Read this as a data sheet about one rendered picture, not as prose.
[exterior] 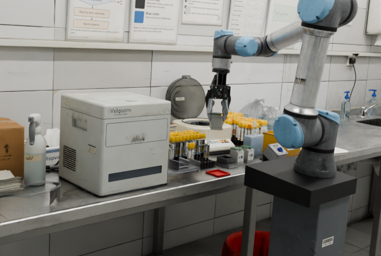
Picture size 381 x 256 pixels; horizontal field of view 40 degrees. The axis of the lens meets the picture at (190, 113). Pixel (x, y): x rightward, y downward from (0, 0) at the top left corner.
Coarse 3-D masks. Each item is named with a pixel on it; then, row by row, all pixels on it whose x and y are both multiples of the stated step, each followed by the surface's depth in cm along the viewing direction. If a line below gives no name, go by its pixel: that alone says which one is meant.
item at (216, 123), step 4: (212, 116) 208; (216, 116) 208; (220, 116) 208; (212, 120) 208; (216, 120) 208; (220, 120) 208; (212, 124) 208; (216, 124) 208; (220, 124) 209; (212, 128) 209; (216, 128) 209; (220, 128) 209
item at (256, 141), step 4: (244, 136) 229; (248, 136) 227; (252, 136) 228; (256, 136) 230; (260, 136) 232; (244, 140) 229; (248, 140) 228; (252, 140) 228; (256, 140) 230; (260, 140) 233; (244, 144) 229; (248, 144) 228; (252, 144) 228; (256, 144) 231; (260, 144) 233; (256, 148) 231; (260, 148) 234; (256, 152) 232; (260, 152) 234; (256, 156) 230; (260, 156) 232
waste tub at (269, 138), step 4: (264, 132) 240; (268, 132) 244; (272, 132) 246; (264, 136) 241; (268, 136) 239; (272, 136) 237; (264, 140) 241; (268, 140) 239; (272, 140) 237; (276, 140) 235; (264, 144) 241; (264, 148) 241; (284, 148) 233; (292, 148) 237; (288, 152) 235; (292, 152) 237; (296, 152) 239; (288, 156) 236
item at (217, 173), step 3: (207, 171) 201; (210, 171) 202; (213, 171) 203; (216, 171) 204; (219, 171) 204; (222, 171) 203; (210, 174) 199; (213, 174) 198; (216, 174) 197; (219, 174) 200; (222, 174) 198; (225, 174) 199; (228, 174) 200
